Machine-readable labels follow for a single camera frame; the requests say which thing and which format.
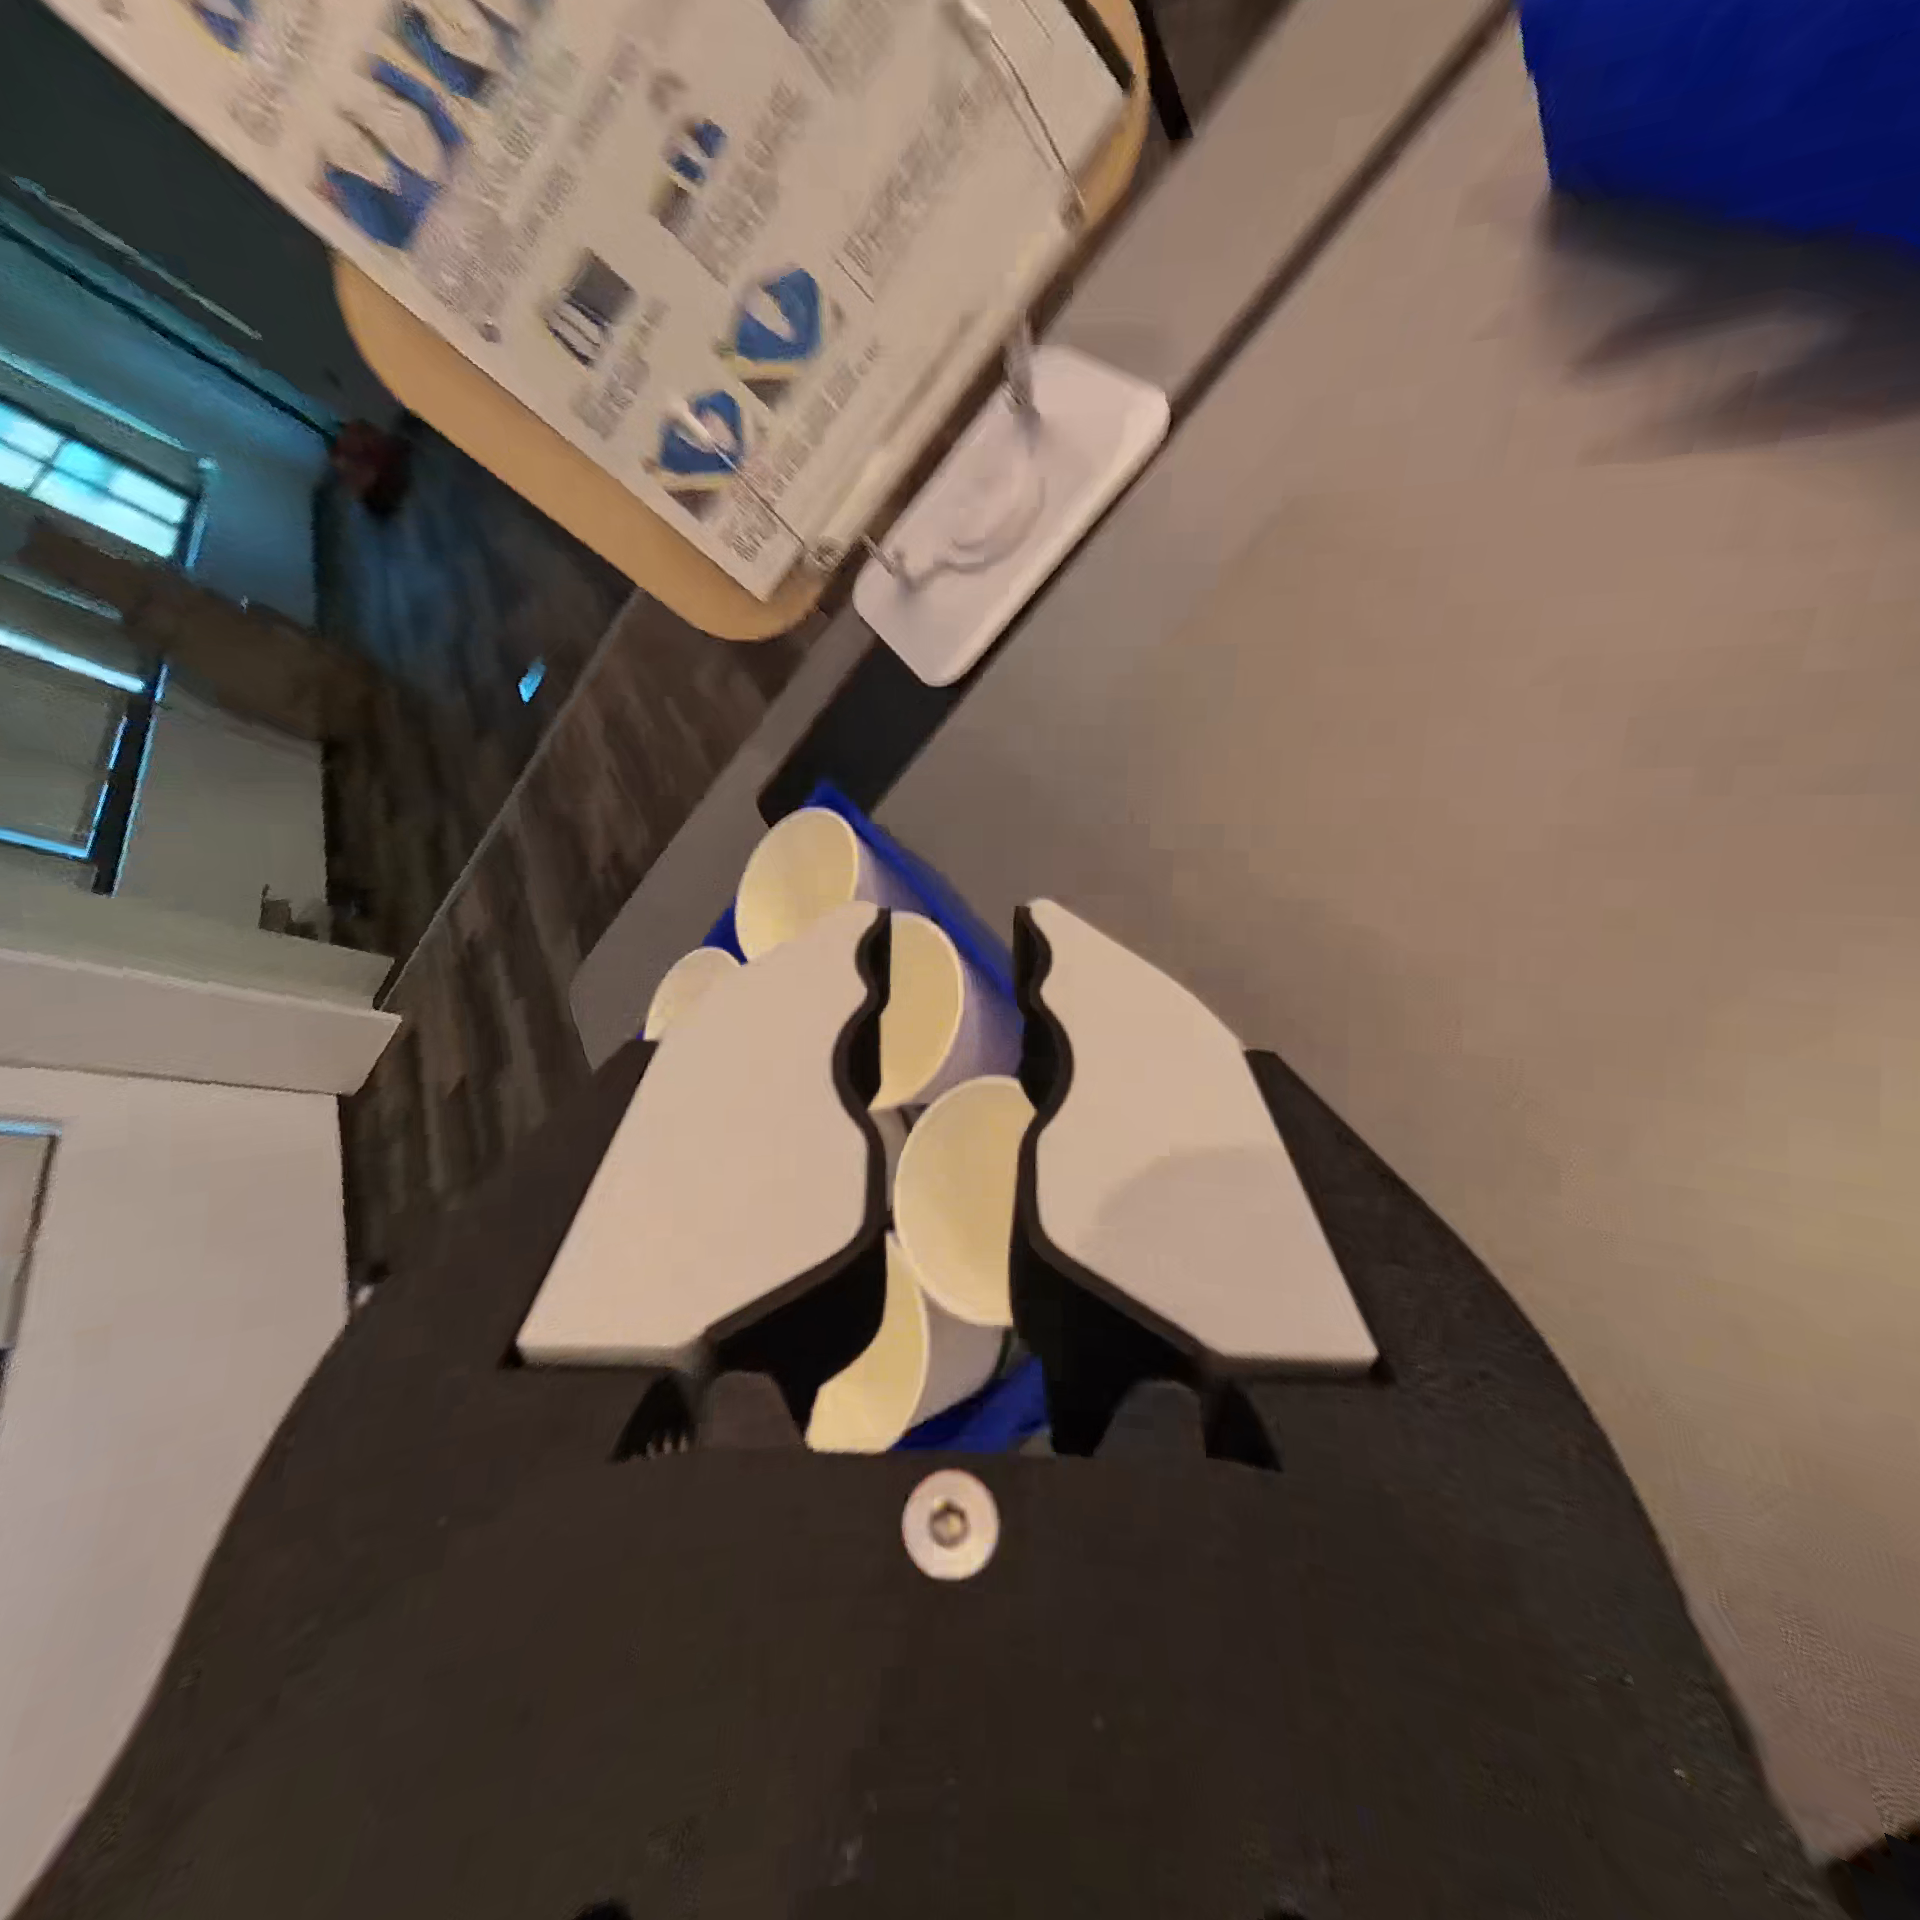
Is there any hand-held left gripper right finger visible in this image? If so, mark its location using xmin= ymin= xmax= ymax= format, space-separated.
xmin=1006 ymin=894 xmax=1382 ymax=1442

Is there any blue plastic bin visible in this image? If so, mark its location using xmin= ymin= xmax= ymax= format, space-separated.
xmin=1514 ymin=0 xmax=1920 ymax=249
xmin=704 ymin=781 xmax=1051 ymax=1457

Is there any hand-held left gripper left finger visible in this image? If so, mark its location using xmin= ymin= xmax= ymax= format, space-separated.
xmin=516 ymin=910 xmax=900 ymax=1442

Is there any wooden instruction board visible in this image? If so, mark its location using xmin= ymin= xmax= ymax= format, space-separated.
xmin=45 ymin=0 xmax=1155 ymax=637

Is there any white board stand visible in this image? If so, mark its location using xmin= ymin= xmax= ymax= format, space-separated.
xmin=852 ymin=345 xmax=1171 ymax=685

